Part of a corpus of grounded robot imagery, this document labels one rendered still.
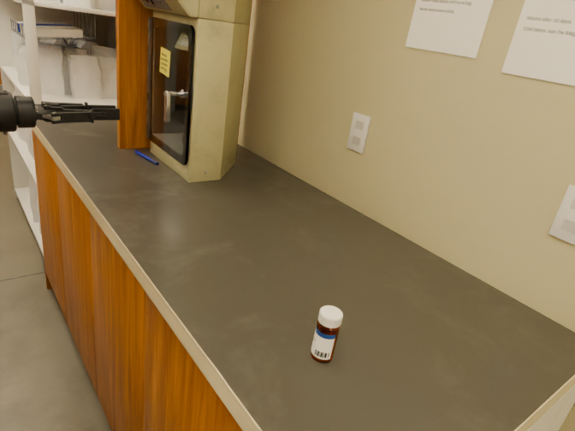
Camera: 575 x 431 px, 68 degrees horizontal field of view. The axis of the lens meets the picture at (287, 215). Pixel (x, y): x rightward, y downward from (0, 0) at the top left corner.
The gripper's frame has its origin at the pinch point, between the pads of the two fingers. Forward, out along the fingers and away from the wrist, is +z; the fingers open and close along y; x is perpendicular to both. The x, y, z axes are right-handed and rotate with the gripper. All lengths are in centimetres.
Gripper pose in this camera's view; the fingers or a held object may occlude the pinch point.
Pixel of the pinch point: (103, 112)
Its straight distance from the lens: 127.8
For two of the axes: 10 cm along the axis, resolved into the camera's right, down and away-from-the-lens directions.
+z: 7.9, -1.4, 6.0
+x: -1.6, 9.0, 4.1
